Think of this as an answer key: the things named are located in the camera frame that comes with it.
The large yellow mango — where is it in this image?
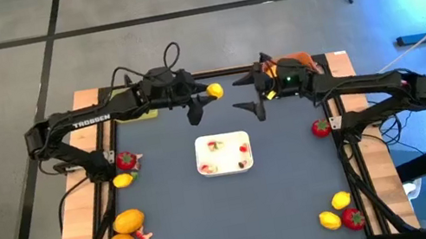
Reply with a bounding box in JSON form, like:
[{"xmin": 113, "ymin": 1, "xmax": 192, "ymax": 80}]
[{"xmin": 110, "ymin": 205, "xmax": 148, "ymax": 237}]

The black aluminium table frame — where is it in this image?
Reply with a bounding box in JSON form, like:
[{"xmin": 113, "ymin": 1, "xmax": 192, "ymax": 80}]
[{"xmin": 0, "ymin": 28, "xmax": 426, "ymax": 239}]

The red strawberry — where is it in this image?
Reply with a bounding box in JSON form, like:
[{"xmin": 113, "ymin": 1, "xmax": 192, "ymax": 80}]
[
  {"xmin": 113, "ymin": 149, "xmax": 140, "ymax": 173},
  {"xmin": 309, "ymin": 117, "xmax": 334, "ymax": 140},
  {"xmin": 339, "ymin": 205, "xmax": 368, "ymax": 234}
]

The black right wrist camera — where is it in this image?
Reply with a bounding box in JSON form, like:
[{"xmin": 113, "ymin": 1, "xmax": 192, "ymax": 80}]
[{"xmin": 274, "ymin": 55, "xmax": 306, "ymax": 79}]

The yellow lemon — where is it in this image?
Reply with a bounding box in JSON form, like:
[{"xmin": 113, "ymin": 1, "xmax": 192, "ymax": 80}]
[
  {"xmin": 317, "ymin": 208, "xmax": 344, "ymax": 233},
  {"xmin": 111, "ymin": 171, "xmax": 136, "ymax": 191},
  {"xmin": 205, "ymin": 81, "xmax": 226, "ymax": 101},
  {"xmin": 329, "ymin": 190, "xmax": 353, "ymax": 213}
]

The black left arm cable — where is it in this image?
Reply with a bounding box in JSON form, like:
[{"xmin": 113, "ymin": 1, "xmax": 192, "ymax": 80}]
[{"xmin": 37, "ymin": 152, "xmax": 101, "ymax": 236}]

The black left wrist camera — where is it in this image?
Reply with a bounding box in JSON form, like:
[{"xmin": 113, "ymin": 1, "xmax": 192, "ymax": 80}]
[{"xmin": 144, "ymin": 63, "xmax": 178, "ymax": 89}]

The white floor cable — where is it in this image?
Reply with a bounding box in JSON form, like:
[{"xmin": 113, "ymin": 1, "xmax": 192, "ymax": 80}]
[{"xmin": 358, "ymin": 0, "xmax": 426, "ymax": 82}]

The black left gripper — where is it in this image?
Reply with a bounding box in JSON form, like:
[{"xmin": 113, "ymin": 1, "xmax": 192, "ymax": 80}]
[{"xmin": 142, "ymin": 66, "xmax": 222, "ymax": 135}]

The white corner plate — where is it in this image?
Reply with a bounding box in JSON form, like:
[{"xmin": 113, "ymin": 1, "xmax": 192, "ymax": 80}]
[
  {"xmin": 329, "ymin": 114, "xmax": 345, "ymax": 131},
  {"xmin": 103, "ymin": 149, "xmax": 117, "ymax": 165}
]

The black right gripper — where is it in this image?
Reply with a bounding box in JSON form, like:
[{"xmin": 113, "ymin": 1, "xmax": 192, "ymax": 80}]
[{"xmin": 224, "ymin": 53, "xmax": 322, "ymax": 128}]

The green plastic basket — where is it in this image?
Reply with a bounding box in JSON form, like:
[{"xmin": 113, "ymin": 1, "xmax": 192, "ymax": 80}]
[{"xmin": 106, "ymin": 81, "xmax": 161, "ymax": 126}]

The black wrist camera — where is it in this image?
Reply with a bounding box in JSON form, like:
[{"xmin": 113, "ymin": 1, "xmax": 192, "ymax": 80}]
[
  {"xmin": 144, "ymin": 63, "xmax": 178, "ymax": 89},
  {"xmin": 274, "ymin": 55, "xmax": 306, "ymax": 79}
]

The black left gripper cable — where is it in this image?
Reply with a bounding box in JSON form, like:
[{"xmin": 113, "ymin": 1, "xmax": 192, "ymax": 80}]
[{"xmin": 104, "ymin": 40, "xmax": 186, "ymax": 90}]

